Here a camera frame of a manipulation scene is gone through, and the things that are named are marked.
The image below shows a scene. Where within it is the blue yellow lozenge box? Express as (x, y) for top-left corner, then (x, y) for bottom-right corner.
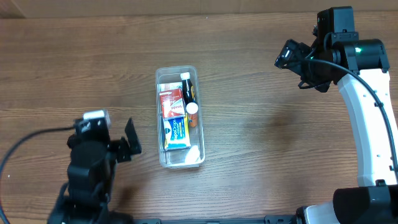
(163, 116), (191, 151)

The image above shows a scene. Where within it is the red white medicine box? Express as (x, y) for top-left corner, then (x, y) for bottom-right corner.
(159, 88), (185, 120)

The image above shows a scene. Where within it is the orange tablet tube white cap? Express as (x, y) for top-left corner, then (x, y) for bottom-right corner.
(186, 102), (199, 128)

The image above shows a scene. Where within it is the dark syrup bottle white cap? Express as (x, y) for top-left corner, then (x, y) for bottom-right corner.
(180, 72), (196, 105)

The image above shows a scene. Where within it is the white blue plaster box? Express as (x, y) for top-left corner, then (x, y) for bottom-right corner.
(158, 82), (182, 91)

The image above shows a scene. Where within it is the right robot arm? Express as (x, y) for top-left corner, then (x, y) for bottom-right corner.
(265, 6), (397, 223)

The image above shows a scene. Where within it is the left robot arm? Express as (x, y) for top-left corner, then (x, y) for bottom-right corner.
(47, 118), (142, 224)

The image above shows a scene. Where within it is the clear plastic container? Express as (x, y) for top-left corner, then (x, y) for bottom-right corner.
(155, 65), (205, 168)

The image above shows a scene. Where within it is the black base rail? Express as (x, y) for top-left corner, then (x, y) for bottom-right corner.
(132, 215), (303, 224)

